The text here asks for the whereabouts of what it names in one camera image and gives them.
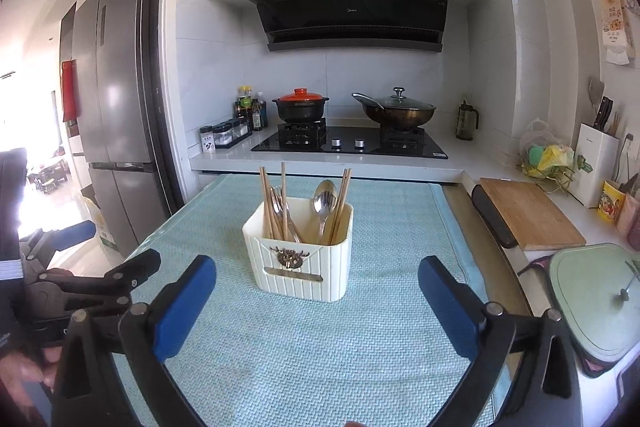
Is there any silver fork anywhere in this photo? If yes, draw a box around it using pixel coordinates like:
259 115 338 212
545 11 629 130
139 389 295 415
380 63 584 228
270 186 302 243

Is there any silver spoon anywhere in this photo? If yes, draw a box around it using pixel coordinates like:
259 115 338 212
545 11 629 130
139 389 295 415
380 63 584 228
312 179 337 244

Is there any person left hand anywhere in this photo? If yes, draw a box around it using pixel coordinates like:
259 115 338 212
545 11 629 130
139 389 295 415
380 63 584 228
1 347 62 407

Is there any light blue woven table mat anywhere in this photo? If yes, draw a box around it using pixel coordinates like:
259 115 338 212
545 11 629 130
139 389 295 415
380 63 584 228
134 174 485 426

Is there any wooden cutting board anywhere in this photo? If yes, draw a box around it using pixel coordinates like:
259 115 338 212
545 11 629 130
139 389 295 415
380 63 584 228
472 178 586 251

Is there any cream ribbed utensil holder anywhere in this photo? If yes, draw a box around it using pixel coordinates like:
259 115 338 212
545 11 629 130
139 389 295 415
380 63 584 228
242 204 354 303

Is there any white spice shaker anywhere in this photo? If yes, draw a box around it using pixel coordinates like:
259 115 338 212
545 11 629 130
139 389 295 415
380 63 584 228
198 126 215 154

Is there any yellow printed cup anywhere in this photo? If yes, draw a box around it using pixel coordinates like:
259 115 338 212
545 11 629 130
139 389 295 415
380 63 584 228
597 180 626 223

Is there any spice jar rack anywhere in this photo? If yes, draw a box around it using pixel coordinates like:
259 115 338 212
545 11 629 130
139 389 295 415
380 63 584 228
213 118 253 148

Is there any plastic bag with sponges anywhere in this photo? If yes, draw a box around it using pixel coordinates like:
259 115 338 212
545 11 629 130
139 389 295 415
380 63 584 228
518 118 593 193

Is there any dark glass french press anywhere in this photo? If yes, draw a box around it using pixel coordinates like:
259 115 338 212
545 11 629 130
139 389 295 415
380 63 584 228
456 101 480 141

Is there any white knife block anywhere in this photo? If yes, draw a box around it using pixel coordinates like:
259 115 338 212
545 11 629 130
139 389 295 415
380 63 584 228
570 96 618 208

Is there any sauce bottles group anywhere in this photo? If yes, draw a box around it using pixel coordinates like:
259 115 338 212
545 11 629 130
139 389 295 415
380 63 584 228
234 86 268 131

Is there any grey stainless refrigerator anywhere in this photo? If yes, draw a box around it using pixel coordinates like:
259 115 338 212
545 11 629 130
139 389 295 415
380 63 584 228
72 0 169 257

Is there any black gas cooktop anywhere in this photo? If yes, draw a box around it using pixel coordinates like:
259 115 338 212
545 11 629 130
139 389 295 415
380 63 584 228
252 119 448 159

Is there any black wok glass lid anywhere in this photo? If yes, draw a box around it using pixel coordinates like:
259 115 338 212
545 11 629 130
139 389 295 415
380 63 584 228
352 87 436 129

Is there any black pot orange lid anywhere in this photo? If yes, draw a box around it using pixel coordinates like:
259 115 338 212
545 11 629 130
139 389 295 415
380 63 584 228
273 88 329 124

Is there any black range hood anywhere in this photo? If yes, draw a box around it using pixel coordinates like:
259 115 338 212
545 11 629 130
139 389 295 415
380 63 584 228
246 0 449 52

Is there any wall calendar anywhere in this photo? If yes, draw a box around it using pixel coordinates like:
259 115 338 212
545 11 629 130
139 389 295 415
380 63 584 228
599 0 634 66

